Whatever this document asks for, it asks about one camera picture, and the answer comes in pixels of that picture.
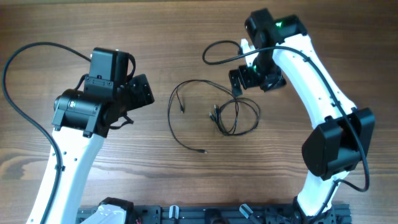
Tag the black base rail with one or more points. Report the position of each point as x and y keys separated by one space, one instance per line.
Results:
x=276 y=213

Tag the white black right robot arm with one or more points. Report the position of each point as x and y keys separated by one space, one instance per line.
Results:
x=280 y=51

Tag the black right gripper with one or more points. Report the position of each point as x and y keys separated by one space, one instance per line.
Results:
x=243 y=77

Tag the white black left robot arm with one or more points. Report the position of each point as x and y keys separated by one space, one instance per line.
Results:
x=82 y=120

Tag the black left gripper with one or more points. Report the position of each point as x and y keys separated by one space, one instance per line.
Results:
x=141 y=91

